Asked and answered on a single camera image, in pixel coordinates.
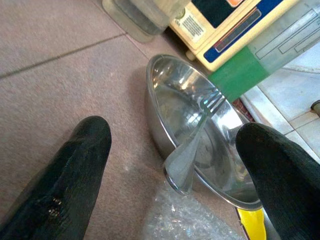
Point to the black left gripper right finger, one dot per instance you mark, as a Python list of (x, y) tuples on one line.
[(285, 185)]

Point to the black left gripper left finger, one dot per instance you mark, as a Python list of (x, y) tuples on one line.
[(57, 190)]

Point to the yellow plastic kitchen item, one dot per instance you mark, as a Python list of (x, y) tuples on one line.
[(252, 225)]

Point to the stainless steel bowl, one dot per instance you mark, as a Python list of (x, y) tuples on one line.
[(175, 100)]

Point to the stainless steel fork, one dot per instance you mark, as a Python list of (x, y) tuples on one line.
[(185, 160)]

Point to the clear bubble wrap sheet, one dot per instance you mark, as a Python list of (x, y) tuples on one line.
[(185, 220)]

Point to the green dish soap bottle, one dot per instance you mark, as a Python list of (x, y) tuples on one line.
[(237, 70)]

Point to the beige water ionizer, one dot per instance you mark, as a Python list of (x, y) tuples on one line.
[(202, 48)]

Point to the clear jar with orange lid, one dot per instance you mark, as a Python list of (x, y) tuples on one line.
[(140, 17)]

